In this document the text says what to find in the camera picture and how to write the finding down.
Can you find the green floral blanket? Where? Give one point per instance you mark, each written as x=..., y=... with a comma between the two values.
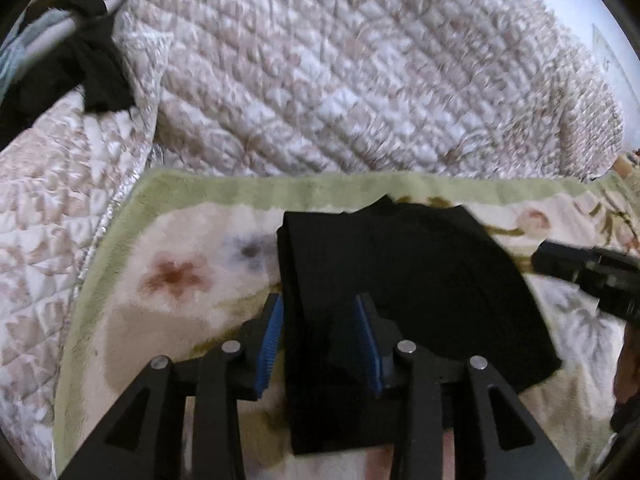
x=175, y=220

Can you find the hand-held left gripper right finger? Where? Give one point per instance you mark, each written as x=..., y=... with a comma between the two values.
x=370, y=350

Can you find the dark hanging garment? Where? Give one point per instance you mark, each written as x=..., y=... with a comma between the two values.
x=95, y=75

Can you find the beige quilted bedspread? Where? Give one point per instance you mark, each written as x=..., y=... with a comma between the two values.
x=325, y=85

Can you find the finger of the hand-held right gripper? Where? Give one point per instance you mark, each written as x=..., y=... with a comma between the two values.
x=557, y=260

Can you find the white rod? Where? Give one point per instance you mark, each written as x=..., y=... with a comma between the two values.
x=114, y=4

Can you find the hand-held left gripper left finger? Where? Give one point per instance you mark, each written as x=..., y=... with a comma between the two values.
x=267, y=345

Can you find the person's right hand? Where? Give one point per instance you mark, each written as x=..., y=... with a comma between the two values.
x=629, y=365

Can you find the black pants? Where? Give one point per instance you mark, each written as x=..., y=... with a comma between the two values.
x=425, y=270

